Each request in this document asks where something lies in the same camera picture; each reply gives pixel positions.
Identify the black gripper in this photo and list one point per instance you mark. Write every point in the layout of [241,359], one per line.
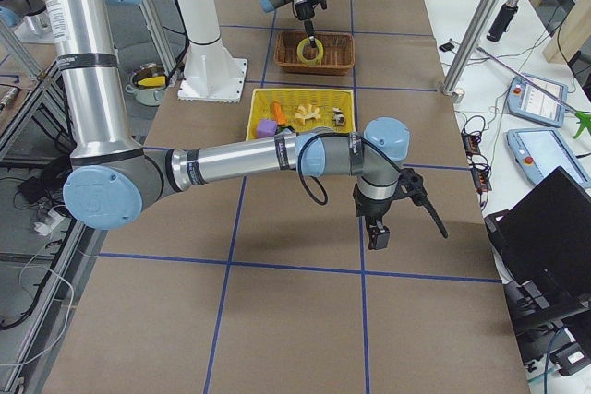
[370,208]
[305,11]

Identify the brown wicker basket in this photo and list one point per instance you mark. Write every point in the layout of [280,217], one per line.
[333,55]

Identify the yellow plastic basket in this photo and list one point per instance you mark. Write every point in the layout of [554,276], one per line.
[291,98]

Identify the toy croissant bread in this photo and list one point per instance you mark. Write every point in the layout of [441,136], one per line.
[304,113]

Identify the orange toy carrot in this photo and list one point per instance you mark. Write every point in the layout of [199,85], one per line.
[278,114]

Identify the toy panda figure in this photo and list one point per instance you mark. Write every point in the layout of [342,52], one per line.
[338,117]

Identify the purple block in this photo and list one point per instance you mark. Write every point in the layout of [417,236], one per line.
[266,128]

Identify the orange black usb hub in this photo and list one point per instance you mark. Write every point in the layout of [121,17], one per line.
[480,168]

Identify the small black adapter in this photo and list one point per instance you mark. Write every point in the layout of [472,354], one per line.
[446,47]

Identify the black laptop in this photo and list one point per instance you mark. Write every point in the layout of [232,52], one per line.
[547,234]

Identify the metal pot with corn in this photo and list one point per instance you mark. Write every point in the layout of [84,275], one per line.
[147,84]

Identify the near teach pendant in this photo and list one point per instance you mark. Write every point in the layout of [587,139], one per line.
[539,151]

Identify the teach pendant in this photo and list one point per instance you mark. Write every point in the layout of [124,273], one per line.
[530,104]
[539,151]

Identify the black water bottle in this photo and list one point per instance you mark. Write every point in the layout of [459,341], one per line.
[502,21]

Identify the far teach pendant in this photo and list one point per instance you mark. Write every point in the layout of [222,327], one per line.
[530,104]

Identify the green grabber stick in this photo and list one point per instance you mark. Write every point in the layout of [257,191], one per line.
[583,118]

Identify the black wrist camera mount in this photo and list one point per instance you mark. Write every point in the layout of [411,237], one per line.
[411,185]

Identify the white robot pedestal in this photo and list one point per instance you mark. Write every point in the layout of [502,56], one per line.
[211,73]

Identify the aluminium frame post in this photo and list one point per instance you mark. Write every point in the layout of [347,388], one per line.
[449,86]

